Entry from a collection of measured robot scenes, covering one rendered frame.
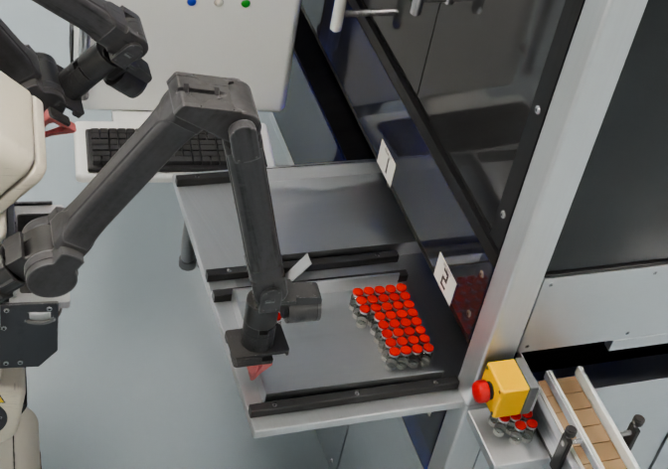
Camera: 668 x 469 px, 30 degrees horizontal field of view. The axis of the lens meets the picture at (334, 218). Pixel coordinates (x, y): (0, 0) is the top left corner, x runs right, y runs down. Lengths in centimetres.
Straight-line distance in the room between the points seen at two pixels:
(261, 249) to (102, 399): 146
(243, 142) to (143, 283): 193
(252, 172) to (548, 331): 67
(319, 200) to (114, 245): 124
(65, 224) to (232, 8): 104
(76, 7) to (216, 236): 63
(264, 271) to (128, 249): 178
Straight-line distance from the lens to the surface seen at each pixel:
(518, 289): 212
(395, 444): 270
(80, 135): 287
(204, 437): 331
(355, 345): 237
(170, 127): 176
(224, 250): 251
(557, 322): 223
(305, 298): 210
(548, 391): 233
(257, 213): 191
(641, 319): 234
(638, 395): 254
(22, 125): 203
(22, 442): 293
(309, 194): 266
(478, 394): 219
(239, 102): 177
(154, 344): 350
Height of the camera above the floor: 260
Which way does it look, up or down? 41 degrees down
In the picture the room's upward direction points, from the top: 12 degrees clockwise
